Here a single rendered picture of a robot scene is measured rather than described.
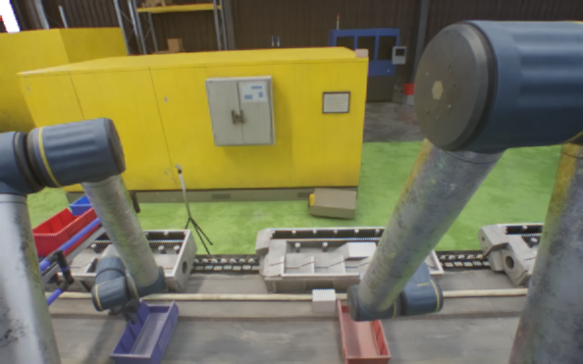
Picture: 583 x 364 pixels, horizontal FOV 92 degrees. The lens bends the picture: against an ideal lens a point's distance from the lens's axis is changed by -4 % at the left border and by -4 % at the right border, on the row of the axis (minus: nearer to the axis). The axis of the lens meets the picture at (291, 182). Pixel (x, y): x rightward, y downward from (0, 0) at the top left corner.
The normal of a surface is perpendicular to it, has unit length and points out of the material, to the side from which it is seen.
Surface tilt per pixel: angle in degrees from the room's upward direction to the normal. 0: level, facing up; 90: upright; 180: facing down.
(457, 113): 92
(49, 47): 90
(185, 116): 90
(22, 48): 90
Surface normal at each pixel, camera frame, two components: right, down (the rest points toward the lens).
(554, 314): -0.93, 0.15
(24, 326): 0.84, -0.35
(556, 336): -0.83, 0.21
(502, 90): 0.09, 0.29
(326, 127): -0.02, 0.47
